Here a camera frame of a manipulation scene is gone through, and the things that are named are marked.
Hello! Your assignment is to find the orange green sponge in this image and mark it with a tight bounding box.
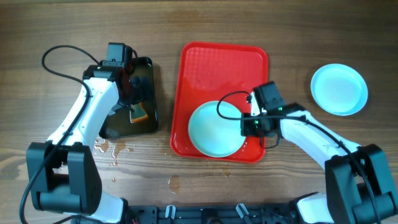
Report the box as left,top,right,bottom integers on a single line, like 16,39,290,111
130,102,149,123

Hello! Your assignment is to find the light blue plate top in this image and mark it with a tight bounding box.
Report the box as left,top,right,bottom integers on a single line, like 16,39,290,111
188,101,246,158

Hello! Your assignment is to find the light blue plate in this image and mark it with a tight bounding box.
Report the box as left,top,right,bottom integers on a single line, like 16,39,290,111
188,101,246,158
310,63,369,116

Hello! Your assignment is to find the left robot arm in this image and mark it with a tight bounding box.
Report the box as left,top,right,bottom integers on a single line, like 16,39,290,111
24,65,158,223

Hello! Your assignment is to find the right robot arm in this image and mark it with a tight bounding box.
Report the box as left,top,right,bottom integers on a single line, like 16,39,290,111
241,103,397,224

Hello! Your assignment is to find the black water tray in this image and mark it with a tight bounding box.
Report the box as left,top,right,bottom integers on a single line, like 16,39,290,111
99,57,159,139

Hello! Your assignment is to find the red plastic tray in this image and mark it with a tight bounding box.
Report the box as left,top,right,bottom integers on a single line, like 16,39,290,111
170,42,269,159

